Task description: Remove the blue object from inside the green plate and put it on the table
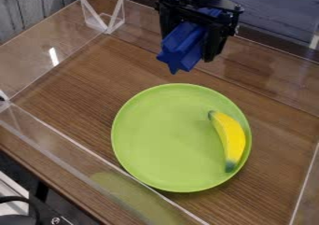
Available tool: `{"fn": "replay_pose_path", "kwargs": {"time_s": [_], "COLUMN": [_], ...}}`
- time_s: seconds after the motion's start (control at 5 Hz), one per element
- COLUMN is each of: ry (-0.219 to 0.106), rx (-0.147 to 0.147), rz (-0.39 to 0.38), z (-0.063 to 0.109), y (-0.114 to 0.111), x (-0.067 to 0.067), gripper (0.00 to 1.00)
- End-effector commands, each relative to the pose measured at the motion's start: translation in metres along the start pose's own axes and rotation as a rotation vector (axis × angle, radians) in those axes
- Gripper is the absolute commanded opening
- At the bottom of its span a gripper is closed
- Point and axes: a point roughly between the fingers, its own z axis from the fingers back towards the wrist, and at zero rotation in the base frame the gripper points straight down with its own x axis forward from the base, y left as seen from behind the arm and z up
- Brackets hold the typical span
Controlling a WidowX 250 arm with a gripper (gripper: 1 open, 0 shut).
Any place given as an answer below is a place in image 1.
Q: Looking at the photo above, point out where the blue star-shaped block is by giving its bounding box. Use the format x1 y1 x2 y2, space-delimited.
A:
156 7 223 76

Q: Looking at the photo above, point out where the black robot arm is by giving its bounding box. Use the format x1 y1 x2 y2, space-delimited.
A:
156 0 244 70

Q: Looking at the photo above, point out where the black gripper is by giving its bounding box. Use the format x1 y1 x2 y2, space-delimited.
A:
156 0 244 63

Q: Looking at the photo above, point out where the black cable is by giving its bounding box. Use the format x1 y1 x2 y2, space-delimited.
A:
0 196 43 225

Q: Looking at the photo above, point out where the clear acrylic corner bracket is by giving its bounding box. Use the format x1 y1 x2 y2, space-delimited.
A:
80 0 125 35

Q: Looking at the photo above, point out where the yellow toy banana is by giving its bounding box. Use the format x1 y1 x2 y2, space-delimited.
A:
208 110 247 173

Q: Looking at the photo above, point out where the green round plate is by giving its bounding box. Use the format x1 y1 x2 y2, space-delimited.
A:
111 83 253 193

